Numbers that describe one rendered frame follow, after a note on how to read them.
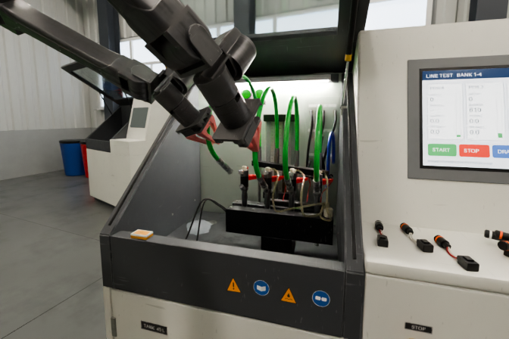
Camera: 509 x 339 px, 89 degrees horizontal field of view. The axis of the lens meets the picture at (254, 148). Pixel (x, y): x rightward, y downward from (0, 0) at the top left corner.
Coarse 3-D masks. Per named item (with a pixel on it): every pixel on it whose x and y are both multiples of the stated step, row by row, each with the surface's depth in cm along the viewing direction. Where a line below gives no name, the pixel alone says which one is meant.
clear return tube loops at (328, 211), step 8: (272, 168) 84; (304, 176) 79; (328, 184) 74; (272, 200) 74; (288, 208) 77; (296, 208) 77; (328, 208) 69; (312, 216) 73; (320, 216) 73; (328, 216) 77
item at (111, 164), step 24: (72, 72) 368; (120, 96) 394; (120, 120) 431; (144, 120) 341; (96, 144) 373; (120, 144) 329; (144, 144) 333; (96, 168) 381; (120, 168) 335; (96, 192) 389; (120, 192) 341
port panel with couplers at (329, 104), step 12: (336, 96) 102; (312, 108) 105; (324, 108) 104; (336, 108) 103; (312, 132) 106; (324, 132) 105; (336, 132) 104; (312, 144) 107; (324, 144) 106; (336, 144) 104; (312, 156) 108; (336, 156) 105; (336, 168) 105
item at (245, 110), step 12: (240, 96) 44; (216, 108) 43; (228, 108) 43; (240, 108) 44; (252, 108) 48; (228, 120) 45; (240, 120) 45; (252, 120) 47; (216, 132) 47; (228, 132) 46; (240, 132) 45; (240, 144) 45
